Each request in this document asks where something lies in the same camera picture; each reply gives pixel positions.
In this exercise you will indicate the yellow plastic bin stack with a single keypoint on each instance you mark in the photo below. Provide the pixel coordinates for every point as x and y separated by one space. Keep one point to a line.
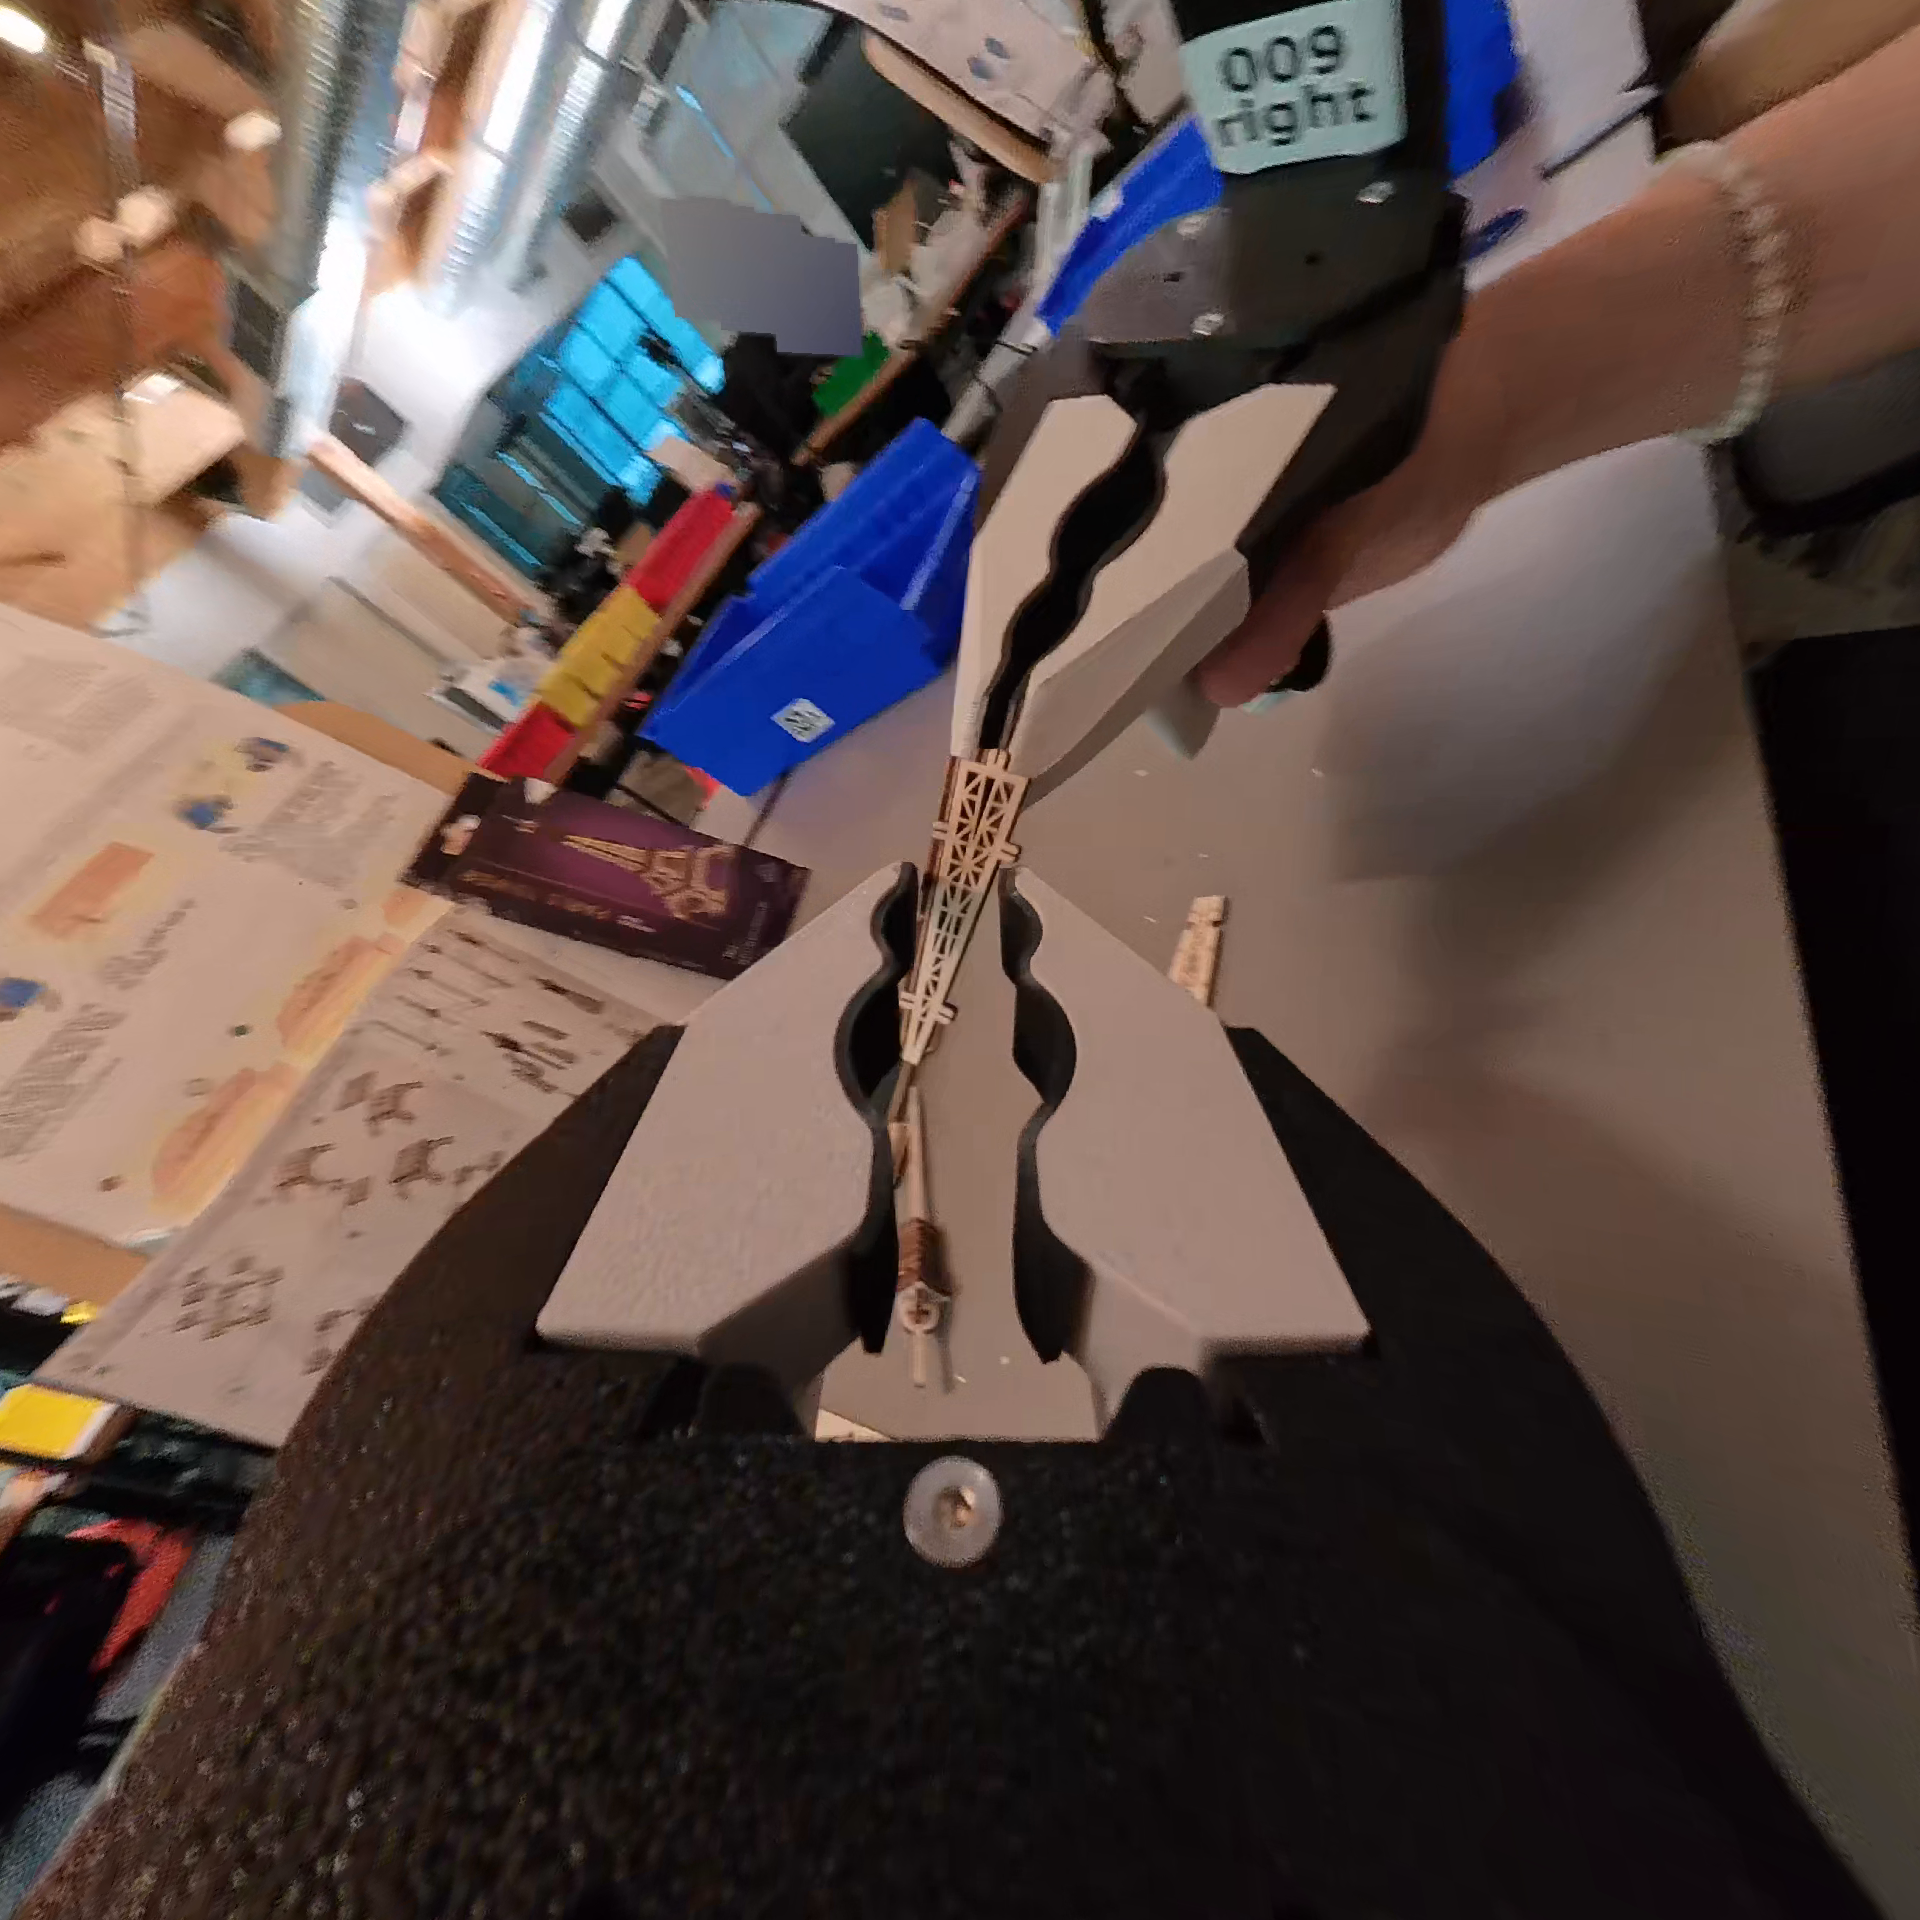
601 653

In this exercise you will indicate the grey desk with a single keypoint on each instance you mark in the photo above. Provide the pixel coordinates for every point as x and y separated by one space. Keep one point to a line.
1502 1049

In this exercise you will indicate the beige dotted sheet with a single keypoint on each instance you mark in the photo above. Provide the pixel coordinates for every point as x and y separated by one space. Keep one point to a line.
991 59

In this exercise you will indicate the red black bag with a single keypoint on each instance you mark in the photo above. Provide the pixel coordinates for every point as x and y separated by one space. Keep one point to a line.
90 1590

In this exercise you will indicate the person's right forearm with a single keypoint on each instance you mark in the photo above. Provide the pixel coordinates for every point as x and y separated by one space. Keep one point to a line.
1860 253

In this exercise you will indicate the illustrated instruction booklet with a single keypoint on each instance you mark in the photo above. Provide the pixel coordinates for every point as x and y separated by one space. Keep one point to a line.
152 900

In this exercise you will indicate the purple model kit box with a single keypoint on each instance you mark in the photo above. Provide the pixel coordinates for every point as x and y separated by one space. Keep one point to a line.
629 884

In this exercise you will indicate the large window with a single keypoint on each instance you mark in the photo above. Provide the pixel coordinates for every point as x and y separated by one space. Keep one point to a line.
601 389

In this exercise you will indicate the wide wooden lattice panel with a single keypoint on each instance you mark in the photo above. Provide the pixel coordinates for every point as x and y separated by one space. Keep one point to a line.
1199 946

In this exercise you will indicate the black wall speaker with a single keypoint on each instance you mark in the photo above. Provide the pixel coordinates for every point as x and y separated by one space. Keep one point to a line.
369 417

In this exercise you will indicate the assembly diagram sheet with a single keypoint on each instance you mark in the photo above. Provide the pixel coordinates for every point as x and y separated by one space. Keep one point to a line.
377 1138

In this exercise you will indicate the person's right hand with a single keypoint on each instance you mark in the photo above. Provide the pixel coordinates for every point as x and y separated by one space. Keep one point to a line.
1575 376

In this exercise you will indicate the green plastic bin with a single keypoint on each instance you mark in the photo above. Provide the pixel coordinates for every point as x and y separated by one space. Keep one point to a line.
856 376

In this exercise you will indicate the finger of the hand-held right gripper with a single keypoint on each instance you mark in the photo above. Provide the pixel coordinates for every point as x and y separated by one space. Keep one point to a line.
1184 570
1012 554

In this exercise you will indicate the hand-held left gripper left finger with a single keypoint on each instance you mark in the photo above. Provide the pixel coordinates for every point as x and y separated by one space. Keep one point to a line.
720 1183

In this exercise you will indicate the blue plastic bin white tag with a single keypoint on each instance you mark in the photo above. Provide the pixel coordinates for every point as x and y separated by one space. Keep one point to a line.
810 661

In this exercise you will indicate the wooden-edged background table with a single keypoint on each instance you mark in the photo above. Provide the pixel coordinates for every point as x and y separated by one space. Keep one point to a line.
931 331

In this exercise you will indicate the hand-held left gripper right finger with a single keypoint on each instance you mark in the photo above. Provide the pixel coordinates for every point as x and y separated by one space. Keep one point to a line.
1199 1199

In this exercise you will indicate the red plastic bin stack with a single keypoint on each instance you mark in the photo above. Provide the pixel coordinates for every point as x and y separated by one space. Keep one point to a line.
527 742
682 548

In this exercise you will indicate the joined wooden lattice panels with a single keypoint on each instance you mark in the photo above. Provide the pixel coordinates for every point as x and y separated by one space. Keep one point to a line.
976 841

